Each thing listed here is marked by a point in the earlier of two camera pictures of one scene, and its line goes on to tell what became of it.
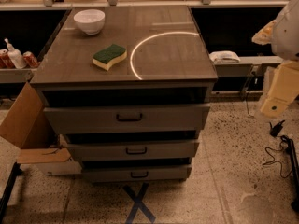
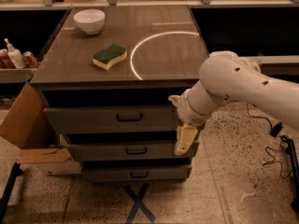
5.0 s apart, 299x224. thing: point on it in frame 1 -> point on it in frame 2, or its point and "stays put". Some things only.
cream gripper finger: (264, 35) -> (195, 105)
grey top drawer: (121, 119) stays put
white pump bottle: (15, 55) stays put
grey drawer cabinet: (130, 89) stays put
